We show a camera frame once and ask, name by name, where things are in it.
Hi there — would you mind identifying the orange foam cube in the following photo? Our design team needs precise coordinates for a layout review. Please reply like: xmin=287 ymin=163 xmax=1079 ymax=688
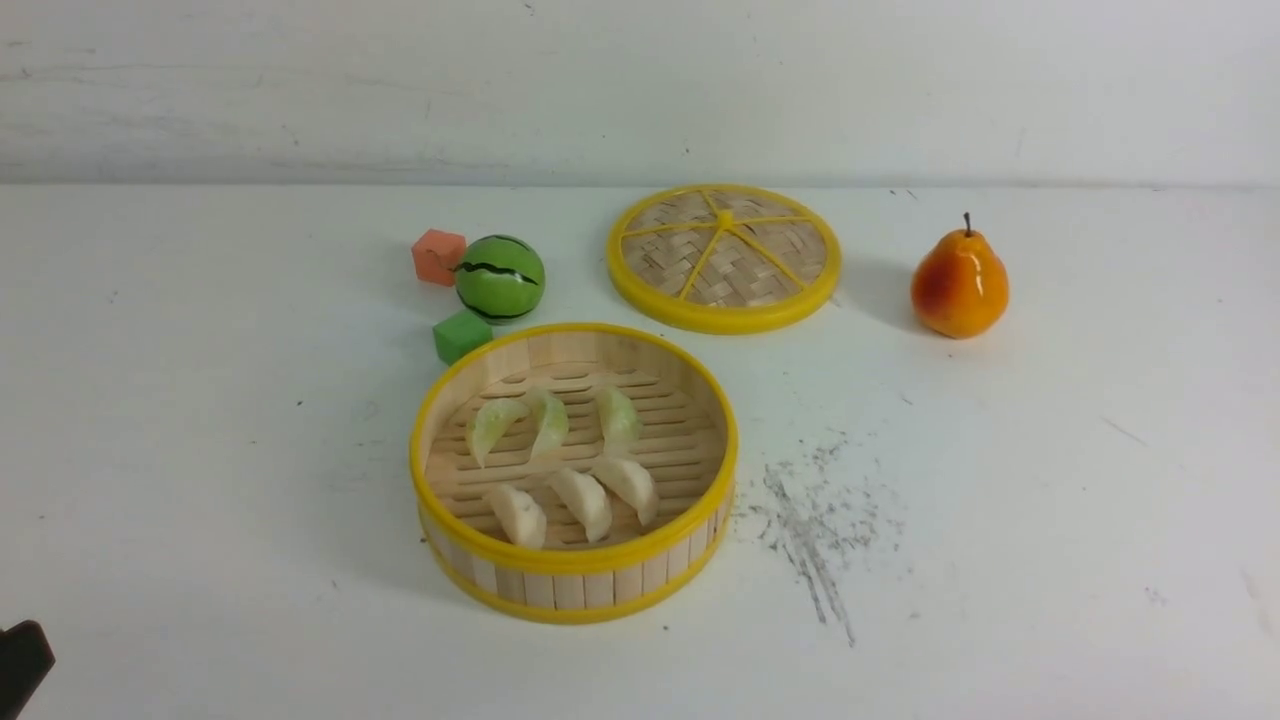
xmin=411 ymin=228 xmax=468 ymax=287

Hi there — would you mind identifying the white dumpling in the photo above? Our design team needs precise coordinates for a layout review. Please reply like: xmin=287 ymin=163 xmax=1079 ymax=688
xmin=590 ymin=457 xmax=660 ymax=528
xmin=486 ymin=486 xmax=547 ymax=550
xmin=547 ymin=468 xmax=613 ymax=543

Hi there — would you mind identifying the green foam cube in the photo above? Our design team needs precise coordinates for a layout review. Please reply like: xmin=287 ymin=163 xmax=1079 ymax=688
xmin=431 ymin=309 xmax=494 ymax=366

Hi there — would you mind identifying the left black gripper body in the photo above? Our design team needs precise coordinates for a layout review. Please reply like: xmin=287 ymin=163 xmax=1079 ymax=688
xmin=0 ymin=620 xmax=56 ymax=720

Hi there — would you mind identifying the bamboo steamer tray yellow rim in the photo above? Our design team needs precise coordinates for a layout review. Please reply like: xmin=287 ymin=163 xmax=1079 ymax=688
xmin=410 ymin=323 xmax=739 ymax=624

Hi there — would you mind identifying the green toy watermelon ball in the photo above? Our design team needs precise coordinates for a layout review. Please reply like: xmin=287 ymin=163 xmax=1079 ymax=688
xmin=453 ymin=234 xmax=547 ymax=325

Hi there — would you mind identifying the woven bamboo steamer lid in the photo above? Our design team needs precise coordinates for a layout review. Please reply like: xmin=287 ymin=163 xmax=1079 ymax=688
xmin=605 ymin=184 xmax=844 ymax=334

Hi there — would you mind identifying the green dumpling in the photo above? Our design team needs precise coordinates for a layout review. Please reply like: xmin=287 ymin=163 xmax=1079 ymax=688
xmin=465 ymin=397 xmax=530 ymax=468
xmin=527 ymin=387 xmax=570 ymax=460
xmin=595 ymin=386 xmax=643 ymax=456

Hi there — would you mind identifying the orange toy pear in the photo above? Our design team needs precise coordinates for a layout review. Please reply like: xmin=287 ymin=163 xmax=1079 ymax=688
xmin=910 ymin=211 xmax=1010 ymax=340

